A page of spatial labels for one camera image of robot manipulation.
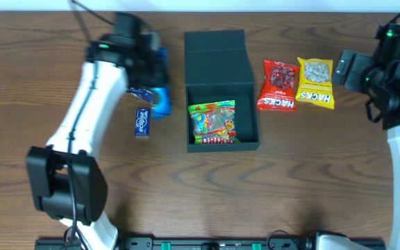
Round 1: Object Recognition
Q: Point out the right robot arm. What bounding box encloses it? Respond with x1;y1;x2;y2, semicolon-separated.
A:
332;22;400;249

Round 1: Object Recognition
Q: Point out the dark blue snack wrapper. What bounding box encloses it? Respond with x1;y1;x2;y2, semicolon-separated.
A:
127;87;160;105

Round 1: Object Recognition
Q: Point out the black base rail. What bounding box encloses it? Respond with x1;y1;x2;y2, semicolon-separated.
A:
34;237;386;250

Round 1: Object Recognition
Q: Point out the Haribo sour worms bag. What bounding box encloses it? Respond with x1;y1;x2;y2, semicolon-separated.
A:
188;100;240;144

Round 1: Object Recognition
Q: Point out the blue Oreo cookie pack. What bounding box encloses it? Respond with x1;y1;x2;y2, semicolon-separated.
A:
151;47;172;119

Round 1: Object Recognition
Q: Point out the yellow Hacks candy bag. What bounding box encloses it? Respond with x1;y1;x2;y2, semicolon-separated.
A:
296;57;335;110

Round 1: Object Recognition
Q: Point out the blue Eclipse mints tin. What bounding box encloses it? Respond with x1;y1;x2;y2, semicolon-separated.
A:
135;108;151;137

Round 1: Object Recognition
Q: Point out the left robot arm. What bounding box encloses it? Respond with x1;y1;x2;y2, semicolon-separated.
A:
26;12;172;249

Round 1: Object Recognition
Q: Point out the red Hacks candy bag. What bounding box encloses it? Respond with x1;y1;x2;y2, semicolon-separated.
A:
257;60;300;111

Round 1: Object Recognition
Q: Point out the black open gift box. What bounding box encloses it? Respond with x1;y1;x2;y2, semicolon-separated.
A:
184;30;260;153

